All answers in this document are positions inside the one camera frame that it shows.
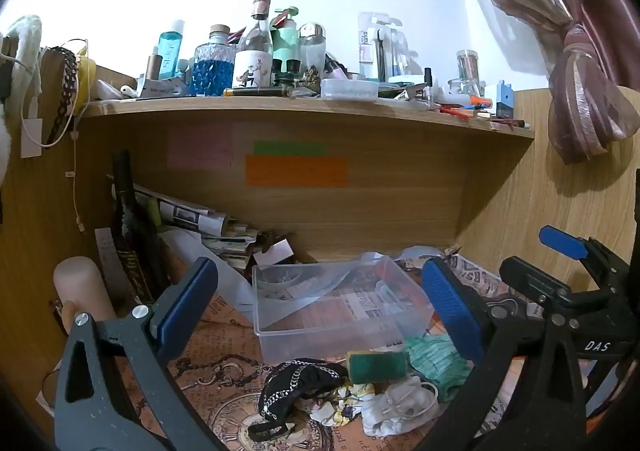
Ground black marker pen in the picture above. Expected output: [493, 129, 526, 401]
[223, 87, 291, 97]

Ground wooden shelf board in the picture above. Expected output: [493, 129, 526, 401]
[80, 95, 536, 141]

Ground mint green pump bottle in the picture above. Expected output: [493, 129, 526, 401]
[272, 6, 301, 74]

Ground vintage newspaper printed mat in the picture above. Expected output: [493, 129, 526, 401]
[165, 251, 546, 451]

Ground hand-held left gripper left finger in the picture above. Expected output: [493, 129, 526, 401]
[54, 257, 231, 451]

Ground clear pencil tube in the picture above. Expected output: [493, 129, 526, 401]
[456, 50, 481, 82]

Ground blue white box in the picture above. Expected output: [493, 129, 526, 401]
[495, 80, 516, 118]

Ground pink sticky note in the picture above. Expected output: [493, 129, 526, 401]
[167, 126, 233, 168]

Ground brown patterned headband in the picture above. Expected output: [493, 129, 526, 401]
[42, 47, 81, 147]

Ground toothbrush blister pack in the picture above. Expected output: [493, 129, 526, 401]
[357, 11, 405, 81]

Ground clear labelled glass bottle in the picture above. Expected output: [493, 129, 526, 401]
[234, 0, 273, 89]

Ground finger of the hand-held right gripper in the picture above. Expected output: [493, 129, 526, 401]
[539, 225, 632, 291]
[500, 256, 577, 318]

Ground blue faceted glass bottle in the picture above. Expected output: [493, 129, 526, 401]
[191, 24, 236, 96]

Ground chrome capped glass bottle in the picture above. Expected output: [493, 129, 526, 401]
[299, 22, 327, 77]

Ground clear flat plastic case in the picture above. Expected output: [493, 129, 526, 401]
[320, 78, 379, 101]

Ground white printed carton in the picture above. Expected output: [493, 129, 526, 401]
[136, 76, 188, 98]

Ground white face mask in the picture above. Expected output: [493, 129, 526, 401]
[362, 376, 441, 437]

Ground orange sticky note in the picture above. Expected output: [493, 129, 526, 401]
[245, 155, 348, 188]

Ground stack of papers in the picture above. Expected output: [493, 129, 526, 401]
[200, 226, 261, 272]

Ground rolled newspaper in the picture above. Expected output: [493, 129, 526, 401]
[132, 184, 231, 234]

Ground floral scrunchie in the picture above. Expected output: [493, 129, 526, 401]
[300, 381, 376, 427]

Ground dark wine bottle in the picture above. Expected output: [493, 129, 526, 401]
[111, 150, 166, 304]

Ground black cloth with chain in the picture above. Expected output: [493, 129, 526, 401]
[247, 357, 348, 442]

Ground empty glass jar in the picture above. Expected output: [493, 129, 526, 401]
[447, 78, 483, 99]

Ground white charger plug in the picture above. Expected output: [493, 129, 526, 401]
[21, 117, 43, 159]

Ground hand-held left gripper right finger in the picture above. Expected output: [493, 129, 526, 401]
[421, 257, 588, 451]

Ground red feather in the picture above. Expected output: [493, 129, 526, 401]
[436, 102, 473, 121]

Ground green face mask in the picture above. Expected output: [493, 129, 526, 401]
[405, 335, 473, 402]

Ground dark ink bottles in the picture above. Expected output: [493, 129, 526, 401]
[272, 58, 303, 87]

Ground teal liquid bottle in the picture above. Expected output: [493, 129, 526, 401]
[159, 20, 186, 81]

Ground green sticky note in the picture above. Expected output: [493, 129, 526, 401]
[253, 141, 327, 156]

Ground clear plastic storage box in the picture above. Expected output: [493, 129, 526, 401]
[251, 253, 436, 364]

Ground beige cylinder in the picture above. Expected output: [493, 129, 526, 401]
[54, 256, 117, 327]

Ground striped mauve curtain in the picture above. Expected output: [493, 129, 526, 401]
[442, 0, 640, 166]

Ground white charger with cable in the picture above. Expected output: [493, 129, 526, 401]
[20, 38, 93, 234]

